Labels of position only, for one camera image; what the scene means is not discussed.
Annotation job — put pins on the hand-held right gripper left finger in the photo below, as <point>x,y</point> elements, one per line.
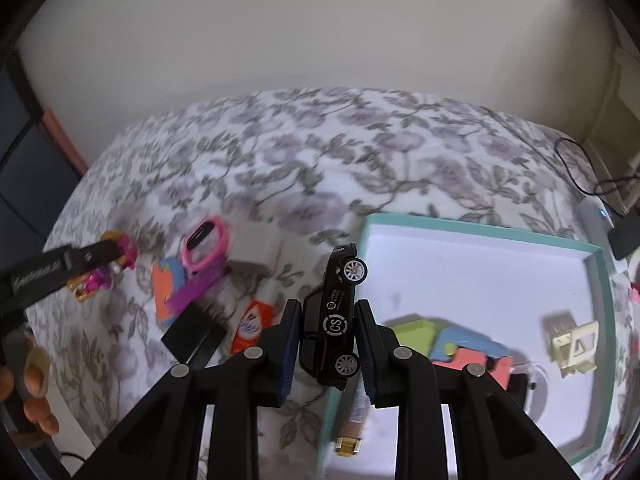
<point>290,355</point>

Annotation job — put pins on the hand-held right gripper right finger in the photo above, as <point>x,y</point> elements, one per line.
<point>364,355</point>

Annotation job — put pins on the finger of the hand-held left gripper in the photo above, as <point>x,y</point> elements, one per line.
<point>92,257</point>

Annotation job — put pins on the pink pup toy figure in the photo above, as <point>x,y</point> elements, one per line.
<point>95,285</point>

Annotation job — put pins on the black toy car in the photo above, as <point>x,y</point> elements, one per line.
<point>330,325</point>

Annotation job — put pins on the small red white bottle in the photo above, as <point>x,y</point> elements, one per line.
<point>250,327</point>

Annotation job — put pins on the orange blue puzzle toy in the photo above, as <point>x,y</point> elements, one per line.
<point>162,290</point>

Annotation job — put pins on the small gold-capped bottle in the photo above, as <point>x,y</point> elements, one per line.
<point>347,446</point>

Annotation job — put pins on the pink smartwatch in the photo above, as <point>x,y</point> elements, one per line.
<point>192,260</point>

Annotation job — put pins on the black rectangular box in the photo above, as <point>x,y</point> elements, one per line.
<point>190,332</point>

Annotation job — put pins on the pink green puzzle block toy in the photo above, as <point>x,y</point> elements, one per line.
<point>470,360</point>

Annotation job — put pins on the purple plastic toy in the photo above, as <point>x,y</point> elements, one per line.
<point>195,290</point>

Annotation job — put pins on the white charger plug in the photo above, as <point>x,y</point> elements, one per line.
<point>252,250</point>

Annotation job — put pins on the teal cardboard box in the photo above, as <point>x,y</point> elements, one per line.
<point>475,280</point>

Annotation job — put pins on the white round gadget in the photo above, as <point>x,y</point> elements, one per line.
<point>537,395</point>

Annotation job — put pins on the cream hair claw clip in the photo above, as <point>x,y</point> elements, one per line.
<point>570,355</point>

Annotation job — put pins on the person's left hand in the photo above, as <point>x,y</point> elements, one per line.
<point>37,377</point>

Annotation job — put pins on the dark cabinet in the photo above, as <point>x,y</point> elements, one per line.
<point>25,170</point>

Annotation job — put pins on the orange pink board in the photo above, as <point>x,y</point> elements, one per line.
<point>62,140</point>

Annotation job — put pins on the grey floral blanket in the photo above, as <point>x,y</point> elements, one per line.
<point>300,160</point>

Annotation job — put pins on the white power strip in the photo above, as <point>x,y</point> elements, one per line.
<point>597,220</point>

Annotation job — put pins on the black power adapter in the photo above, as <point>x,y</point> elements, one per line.
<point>625,237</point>

